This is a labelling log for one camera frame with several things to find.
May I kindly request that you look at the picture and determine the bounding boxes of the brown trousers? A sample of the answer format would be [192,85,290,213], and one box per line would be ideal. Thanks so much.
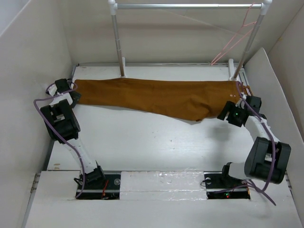
[75,78,242,122]

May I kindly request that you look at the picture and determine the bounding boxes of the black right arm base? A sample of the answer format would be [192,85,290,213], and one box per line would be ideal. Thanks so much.
[200,164,251,200]

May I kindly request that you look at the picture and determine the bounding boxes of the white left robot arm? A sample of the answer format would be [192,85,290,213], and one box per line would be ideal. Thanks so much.
[39,78,106,188]

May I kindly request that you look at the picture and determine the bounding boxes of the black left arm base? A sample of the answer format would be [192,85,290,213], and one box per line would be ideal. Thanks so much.
[74,170,122,200]

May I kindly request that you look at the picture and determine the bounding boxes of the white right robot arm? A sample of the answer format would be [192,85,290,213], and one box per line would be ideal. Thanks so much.
[218,95,291,187]

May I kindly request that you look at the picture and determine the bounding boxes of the silver white clothes rack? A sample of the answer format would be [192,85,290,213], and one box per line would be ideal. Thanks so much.
[106,0,272,81]

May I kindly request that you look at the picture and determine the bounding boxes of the white foam board strip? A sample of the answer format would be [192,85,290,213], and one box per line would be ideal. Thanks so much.
[120,171,207,201]

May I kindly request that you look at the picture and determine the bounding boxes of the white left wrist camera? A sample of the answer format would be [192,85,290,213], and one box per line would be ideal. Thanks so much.
[46,83,57,96]

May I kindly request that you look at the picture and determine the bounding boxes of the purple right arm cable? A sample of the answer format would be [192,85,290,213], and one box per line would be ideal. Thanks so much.
[237,82,278,206]

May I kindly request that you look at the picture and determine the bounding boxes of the pink wire hanger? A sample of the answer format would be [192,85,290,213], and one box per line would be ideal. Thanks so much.
[210,3,257,66]

